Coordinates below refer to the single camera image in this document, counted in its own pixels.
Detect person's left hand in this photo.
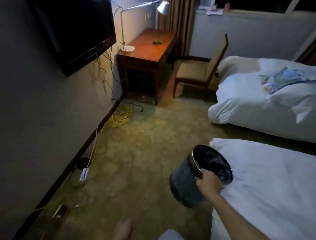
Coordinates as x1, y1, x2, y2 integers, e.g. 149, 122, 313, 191
112, 217, 134, 240

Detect person's right hand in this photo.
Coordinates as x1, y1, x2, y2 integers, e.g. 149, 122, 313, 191
195, 169, 224, 198

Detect clear plastic bin liner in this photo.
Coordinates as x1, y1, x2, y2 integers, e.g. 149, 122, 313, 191
194, 146, 233, 185

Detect black metal trash bin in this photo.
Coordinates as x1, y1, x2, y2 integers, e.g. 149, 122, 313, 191
169, 145, 234, 209

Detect white duvet bed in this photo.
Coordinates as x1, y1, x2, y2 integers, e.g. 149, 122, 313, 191
209, 138, 316, 240
208, 55, 316, 144

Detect person's right forearm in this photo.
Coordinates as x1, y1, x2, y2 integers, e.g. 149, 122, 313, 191
208, 192, 271, 240

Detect white trousers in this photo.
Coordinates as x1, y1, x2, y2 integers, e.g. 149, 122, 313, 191
158, 228, 185, 240

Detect black phone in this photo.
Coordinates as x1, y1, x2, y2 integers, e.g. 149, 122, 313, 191
52, 204, 68, 219

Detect white power strip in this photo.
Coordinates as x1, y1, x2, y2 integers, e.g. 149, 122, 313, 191
79, 167, 90, 181

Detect dark wooden chair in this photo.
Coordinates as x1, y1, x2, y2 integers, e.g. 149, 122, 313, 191
172, 33, 229, 99

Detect colourful printed cloth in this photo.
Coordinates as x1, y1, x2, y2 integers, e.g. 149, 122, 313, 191
259, 67, 316, 96

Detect brown wooden table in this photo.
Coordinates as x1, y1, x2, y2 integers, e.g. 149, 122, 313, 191
116, 27, 177, 106

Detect grey shade metal lamp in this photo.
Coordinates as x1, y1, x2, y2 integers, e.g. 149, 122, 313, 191
110, 0, 170, 52

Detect beige striped curtain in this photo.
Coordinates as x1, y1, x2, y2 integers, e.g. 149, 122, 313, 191
158, 0, 196, 59

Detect white paper sheets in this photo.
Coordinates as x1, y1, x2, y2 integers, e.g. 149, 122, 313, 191
206, 5, 224, 16

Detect black television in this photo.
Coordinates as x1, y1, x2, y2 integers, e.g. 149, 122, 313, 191
27, 0, 117, 77

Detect white cable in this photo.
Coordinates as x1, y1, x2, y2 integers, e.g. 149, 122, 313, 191
90, 125, 99, 166

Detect black plug cable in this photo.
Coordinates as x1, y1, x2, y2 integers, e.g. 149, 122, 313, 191
123, 100, 144, 113

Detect black cables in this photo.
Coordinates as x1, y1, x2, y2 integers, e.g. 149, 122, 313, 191
97, 48, 124, 99

